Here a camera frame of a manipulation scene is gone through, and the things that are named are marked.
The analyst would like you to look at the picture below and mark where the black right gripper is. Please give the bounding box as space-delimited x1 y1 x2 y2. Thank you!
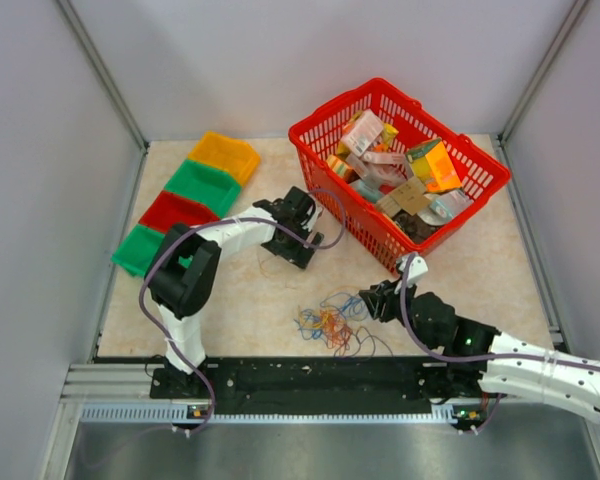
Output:
359 275 439 350

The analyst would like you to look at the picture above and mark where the long yellow wire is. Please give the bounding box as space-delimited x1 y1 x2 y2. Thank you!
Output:
257 247 301 281

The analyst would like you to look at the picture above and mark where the coloured wire bundle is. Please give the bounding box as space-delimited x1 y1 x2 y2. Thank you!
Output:
293 285 396 360

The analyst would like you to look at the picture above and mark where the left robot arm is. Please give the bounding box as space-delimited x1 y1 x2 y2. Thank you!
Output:
145 187 323 397

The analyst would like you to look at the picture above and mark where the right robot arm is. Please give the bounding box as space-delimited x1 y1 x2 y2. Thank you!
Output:
359 281 600 425

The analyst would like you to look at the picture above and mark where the yellow plastic bin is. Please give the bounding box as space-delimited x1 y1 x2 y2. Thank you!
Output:
187 131 261 187

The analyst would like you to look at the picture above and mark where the green plastic bin rear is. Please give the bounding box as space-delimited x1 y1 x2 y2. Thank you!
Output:
164 160 241 218

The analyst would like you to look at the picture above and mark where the green plastic bin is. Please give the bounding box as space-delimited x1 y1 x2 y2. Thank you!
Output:
111 224 164 277
164 160 241 218

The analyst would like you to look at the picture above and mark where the pink box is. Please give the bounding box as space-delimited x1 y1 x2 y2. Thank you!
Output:
339 109 384 156

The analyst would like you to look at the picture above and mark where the brown cardboard box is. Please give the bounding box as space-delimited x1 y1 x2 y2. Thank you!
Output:
375 177 431 218

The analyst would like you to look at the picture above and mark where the red shopping basket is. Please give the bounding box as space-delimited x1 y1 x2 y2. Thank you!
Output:
287 77 512 279

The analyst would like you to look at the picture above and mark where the red plastic bin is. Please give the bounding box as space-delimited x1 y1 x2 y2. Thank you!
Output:
139 190 219 234

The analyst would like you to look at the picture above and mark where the orange green carton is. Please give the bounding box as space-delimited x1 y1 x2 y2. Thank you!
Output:
405 138 462 193

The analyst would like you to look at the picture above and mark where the green plastic bin front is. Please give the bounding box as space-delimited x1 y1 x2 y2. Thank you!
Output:
111 224 164 277

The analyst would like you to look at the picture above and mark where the metal front plate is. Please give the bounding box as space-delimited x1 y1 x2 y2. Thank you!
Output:
66 404 600 479

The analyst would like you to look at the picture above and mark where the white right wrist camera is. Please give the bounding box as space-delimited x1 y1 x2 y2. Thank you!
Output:
395 252 429 288

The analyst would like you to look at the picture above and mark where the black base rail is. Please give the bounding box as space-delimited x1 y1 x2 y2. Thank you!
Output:
149 356 483 414

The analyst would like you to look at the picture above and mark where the grey slotted cable duct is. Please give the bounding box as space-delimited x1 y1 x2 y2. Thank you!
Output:
80 403 458 425

